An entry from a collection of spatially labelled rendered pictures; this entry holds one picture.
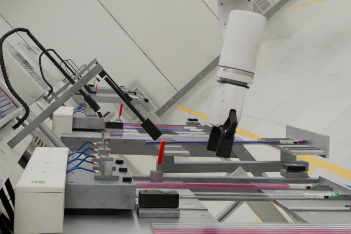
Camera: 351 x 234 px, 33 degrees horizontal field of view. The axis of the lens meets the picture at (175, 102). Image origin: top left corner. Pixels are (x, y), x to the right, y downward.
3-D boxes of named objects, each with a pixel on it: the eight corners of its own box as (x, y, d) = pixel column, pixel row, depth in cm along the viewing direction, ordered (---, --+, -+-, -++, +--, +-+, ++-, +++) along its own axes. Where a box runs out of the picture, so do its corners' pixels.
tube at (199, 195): (336, 198, 140) (336, 193, 140) (338, 199, 139) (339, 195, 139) (121, 195, 132) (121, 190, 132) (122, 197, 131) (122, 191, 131)
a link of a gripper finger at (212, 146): (210, 120, 141) (203, 148, 141) (212, 121, 138) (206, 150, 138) (222, 123, 142) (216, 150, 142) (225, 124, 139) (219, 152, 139)
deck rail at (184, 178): (318, 200, 161) (319, 177, 161) (321, 201, 159) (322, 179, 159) (50, 197, 150) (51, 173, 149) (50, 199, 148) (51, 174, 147)
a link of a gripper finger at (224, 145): (221, 125, 130) (214, 155, 130) (225, 127, 127) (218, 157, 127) (235, 128, 130) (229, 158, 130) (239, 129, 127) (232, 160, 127)
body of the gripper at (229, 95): (213, 75, 138) (202, 122, 139) (223, 75, 128) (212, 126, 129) (243, 82, 140) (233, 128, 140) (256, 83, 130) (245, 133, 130)
